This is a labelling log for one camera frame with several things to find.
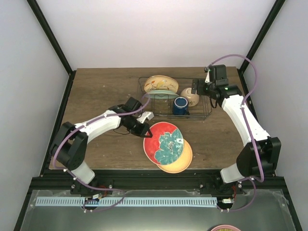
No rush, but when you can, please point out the cream ceramic bowl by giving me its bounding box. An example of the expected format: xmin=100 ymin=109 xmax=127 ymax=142
xmin=180 ymin=88 xmax=200 ymax=107

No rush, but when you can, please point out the red-rimmed white plate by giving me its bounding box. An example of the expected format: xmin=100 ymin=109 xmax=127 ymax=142
xmin=143 ymin=122 xmax=184 ymax=165

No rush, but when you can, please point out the dark blue ceramic mug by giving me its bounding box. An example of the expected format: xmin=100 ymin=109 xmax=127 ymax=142
xmin=172 ymin=97 xmax=190 ymax=116

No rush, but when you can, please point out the green-rimmed plate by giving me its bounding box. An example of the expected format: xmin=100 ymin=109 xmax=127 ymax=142
xmin=144 ymin=90 xmax=179 ymax=100

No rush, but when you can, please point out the plain orange plate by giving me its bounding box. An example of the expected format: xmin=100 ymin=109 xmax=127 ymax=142
xmin=157 ymin=140 xmax=193 ymax=174

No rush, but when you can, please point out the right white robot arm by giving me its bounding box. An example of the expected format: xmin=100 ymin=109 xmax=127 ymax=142
xmin=192 ymin=64 xmax=281 ymax=194

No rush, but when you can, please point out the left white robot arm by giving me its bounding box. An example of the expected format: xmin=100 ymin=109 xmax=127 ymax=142
xmin=49 ymin=97 xmax=154 ymax=194

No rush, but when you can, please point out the pink plate at bottom edge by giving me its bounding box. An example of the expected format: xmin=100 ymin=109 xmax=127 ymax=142
xmin=211 ymin=225 xmax=240 ymax=231

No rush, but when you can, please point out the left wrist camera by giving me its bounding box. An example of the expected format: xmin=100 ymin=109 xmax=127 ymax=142
xmin=137 ymin=112 xmax=154 ymax=124

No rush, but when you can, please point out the grey wire dish rack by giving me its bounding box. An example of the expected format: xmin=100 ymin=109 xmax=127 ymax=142
xmin=145 ymin=77 xmax=212 ymax=120

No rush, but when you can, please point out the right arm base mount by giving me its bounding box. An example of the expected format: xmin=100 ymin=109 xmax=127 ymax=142
xmin=199 ymin=177 xmax=241 ymax=197

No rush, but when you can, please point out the light blue slotted cable duct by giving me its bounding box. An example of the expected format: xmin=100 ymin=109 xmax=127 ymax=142
xmin=35 ymin=196 xmax=218 ymax=207

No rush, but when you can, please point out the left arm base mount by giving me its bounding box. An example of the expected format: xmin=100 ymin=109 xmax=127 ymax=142
xmin=70 ymin=180 xmax=112 ymax=197

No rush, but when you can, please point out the black aluminium frame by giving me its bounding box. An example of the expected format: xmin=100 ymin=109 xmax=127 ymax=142
xmin=14 ymin=0 xmax=302 ymax=231

